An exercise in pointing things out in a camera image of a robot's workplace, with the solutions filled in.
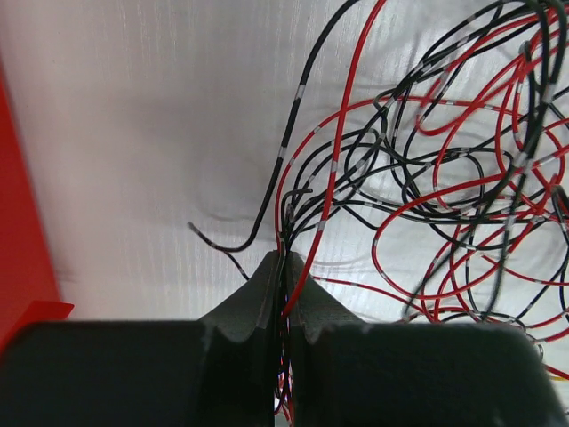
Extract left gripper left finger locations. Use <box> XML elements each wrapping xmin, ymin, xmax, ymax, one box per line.
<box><xmin>1</xmin><ymin>251</ymin><xmax>280</xmax><ymax>426</ymax></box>

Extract red plastic tray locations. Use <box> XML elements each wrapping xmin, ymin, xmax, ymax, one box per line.
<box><xmin>1</xmin><ymin>67</ymin><xmax>75</xmax><ymax>349</ymax></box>

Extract multicolour wire bundle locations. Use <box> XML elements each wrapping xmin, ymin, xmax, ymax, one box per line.
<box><xmin>186</xmin><ymin>0</ymin><xmax>569</xmax><ymax>419</ymax></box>

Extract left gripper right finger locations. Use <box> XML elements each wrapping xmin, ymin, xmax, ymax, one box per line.
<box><xmin>290</xmin><ymin>278</ymin><xmax>568</xmax><ymax>426</ymax></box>

